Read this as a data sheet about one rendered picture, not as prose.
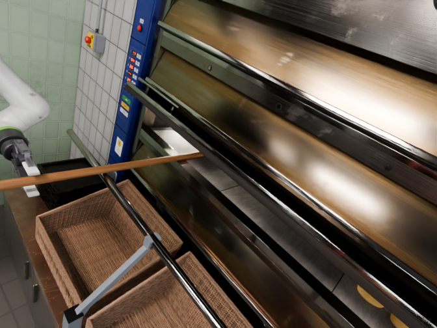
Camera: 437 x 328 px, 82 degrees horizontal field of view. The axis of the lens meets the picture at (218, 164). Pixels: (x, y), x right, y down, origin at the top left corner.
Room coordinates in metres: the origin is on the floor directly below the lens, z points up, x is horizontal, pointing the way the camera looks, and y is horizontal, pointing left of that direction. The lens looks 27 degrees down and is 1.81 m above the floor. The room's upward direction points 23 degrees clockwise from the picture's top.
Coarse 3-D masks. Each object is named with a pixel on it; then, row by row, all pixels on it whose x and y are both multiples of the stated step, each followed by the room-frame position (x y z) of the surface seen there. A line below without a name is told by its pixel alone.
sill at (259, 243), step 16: (144, 128) 1.30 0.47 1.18; (160, 144) 1.19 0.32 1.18; (192, 176) 1.02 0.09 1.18; (208, 192) 0.96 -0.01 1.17; (224, 208) 0.90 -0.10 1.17; (240, 224) 0.84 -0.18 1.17; (256, 240) 0.79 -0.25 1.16; (272, 240) 0.81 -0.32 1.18; (272, 256) 0.74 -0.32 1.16; (288, 256) 0.76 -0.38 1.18; (288, 272) 0.70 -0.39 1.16; (304, 272) 0.71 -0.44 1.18; (304, 288) 0.66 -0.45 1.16; (320, 288) 0.67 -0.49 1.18; (320, 304) 0.63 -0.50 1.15; (336, 304) 0.63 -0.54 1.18; (336, 320) 0.59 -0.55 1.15; (352, 320) 0.59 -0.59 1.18
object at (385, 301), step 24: (168, 120) 0.96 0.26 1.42; (192, 144) 0.86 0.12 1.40; (216, 144) 0.97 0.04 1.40; (288, 216) 0.63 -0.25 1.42; (312, 216) 0.74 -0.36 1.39; (312, 240) 0.57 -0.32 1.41; (336, 240) 0.64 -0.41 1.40; (336, 264) 0.53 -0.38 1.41; (408, 288) 0.58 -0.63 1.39; (432, 312) 0.51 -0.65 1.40
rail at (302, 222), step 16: (144, 96) 1.07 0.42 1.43; (208, 144) 0.84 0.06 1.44; (224, 160) 0.78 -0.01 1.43; (288, 208) 0.64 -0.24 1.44; (304, 224) 0.60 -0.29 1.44; (320, 240) 0.57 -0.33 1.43; (352, 256) 0.54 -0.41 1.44; (368, 272) 0.50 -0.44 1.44; (384, 288) 0.48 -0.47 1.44; (400, 304) 0.45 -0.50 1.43; (432, 320) 0.43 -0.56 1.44
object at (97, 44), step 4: (88, 32) 1.57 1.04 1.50; (92, 32) 1.57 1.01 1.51; (88, 36) 1.57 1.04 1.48; (96, 36) 1.54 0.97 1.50; (100, 36) 1.56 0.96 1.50; (104, 36) 1.59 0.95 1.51; (92, 40) 1.54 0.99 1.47; (96, 40) 1.55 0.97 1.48; (100, 40) 1.57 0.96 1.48; (104, 40) 1.59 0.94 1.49; (88, 44) 1.56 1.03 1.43; (92, 44) 1.54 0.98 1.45; (96, 44) 1.55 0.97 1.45; (100, 44) 1.57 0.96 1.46; (104, 44) 1.59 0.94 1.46; (92, 48) 1.54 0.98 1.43; (96, 48) 1.55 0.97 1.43; (100, 48) 1.57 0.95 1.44; (100, 52) 1.57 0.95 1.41
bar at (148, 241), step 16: (80, 144) 0.91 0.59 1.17; (96, 160) 0.85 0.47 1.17; (112, 192) 0.73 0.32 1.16; (128, 208) 0.67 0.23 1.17; (144, 224) 0.63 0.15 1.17; (144, 240) 0.58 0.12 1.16; (160, 240) 0.60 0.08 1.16; (160, 256) 0.55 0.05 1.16; (176, 272) 0.51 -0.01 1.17; (192, 288) 0.48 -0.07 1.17; (80, 304) 0.44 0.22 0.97; (208, 304) 0.45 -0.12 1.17; (64, 320) 0.40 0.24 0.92; (80, 320) 0.41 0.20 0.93; (208, 320) 0.42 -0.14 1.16
